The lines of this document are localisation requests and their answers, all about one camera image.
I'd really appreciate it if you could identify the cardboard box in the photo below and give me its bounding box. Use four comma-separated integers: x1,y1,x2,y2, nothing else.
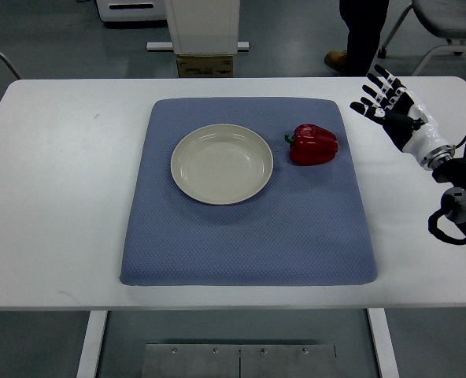
176,55,234,78

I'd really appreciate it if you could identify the white table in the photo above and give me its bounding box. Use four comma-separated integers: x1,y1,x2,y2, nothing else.
0,77,466,377

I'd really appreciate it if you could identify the tan work boot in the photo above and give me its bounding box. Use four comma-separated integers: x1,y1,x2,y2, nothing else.
324,50,347,72

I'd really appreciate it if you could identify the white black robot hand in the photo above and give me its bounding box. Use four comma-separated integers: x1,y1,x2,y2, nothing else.
350,65,455,170

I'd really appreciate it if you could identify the red bell pepper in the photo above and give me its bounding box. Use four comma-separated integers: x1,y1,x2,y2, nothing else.
284,124,339,166

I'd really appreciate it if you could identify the blue textured mat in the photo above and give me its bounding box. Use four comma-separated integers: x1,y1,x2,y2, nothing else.
120,97,377,286

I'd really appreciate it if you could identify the metal base plate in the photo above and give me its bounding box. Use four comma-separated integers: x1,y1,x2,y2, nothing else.
142,344,339,377

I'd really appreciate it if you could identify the grey chair right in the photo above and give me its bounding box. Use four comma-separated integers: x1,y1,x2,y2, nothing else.
377,0,466,76

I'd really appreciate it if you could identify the person's dark trouser leg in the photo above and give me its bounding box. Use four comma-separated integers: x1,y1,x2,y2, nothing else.
339,0,390,76

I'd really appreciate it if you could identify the cream round plate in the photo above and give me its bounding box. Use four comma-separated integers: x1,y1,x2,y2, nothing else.
170,124,274,206

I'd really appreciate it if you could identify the white pedestal column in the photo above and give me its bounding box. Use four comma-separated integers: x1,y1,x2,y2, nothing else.
146,0,250,55

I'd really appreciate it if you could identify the white machine cabinet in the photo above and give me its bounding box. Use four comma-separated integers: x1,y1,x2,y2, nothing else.
95,0,166,23

